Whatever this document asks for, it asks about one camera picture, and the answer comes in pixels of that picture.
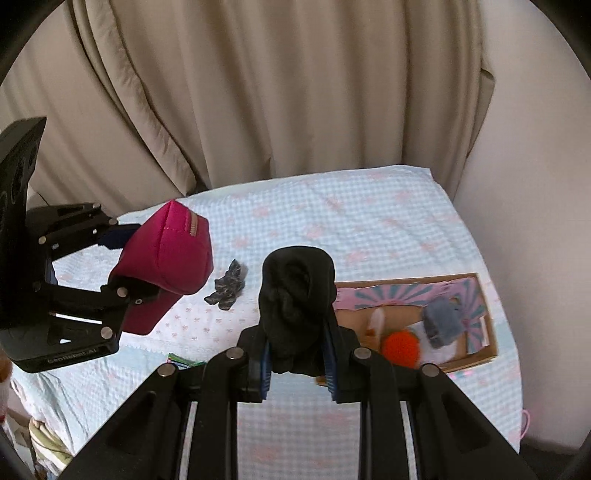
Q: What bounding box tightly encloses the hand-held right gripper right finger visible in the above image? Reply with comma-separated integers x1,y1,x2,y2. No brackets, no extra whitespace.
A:
323,318,539,480

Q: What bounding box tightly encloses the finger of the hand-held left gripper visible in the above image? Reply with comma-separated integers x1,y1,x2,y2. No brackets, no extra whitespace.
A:
25,202,141,262
34,276,158,345

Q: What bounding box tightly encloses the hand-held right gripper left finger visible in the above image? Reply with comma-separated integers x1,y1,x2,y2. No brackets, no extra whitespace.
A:
69,325,273,480

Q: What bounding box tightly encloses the pink striped cardboard box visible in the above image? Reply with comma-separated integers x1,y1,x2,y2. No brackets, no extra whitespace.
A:
315,272,499,386

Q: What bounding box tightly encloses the pink zipper pouch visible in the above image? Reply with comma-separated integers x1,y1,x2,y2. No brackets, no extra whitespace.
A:
107,199,214,336

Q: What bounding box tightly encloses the orange fuzzy ball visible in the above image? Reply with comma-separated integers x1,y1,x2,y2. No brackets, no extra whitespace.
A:
381,330,421,368

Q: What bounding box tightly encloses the black sock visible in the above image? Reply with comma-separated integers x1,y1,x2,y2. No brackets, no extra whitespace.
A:
257,246,337,376

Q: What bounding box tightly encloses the light grey cloth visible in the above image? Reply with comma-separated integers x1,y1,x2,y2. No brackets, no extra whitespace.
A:
413,318,462,366

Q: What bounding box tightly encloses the grey sock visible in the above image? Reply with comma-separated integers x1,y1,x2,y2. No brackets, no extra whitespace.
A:
424,296,464,347

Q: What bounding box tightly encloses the green packet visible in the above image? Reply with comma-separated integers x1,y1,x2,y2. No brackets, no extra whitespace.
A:
166,353,206,370

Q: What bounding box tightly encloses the dark patterned scrunchie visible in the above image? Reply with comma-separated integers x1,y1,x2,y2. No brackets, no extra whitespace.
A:
204,259,247,309

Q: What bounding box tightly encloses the beige curtain panel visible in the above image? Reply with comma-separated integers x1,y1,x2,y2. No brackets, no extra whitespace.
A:
0,0,208,217
92,0,497,195

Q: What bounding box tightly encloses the light blue checked bedsheet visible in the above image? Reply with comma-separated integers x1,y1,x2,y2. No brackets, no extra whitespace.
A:
9,165,527,480

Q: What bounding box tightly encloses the folded yellowish cloth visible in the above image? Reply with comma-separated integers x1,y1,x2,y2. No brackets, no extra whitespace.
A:
28,418,73,476

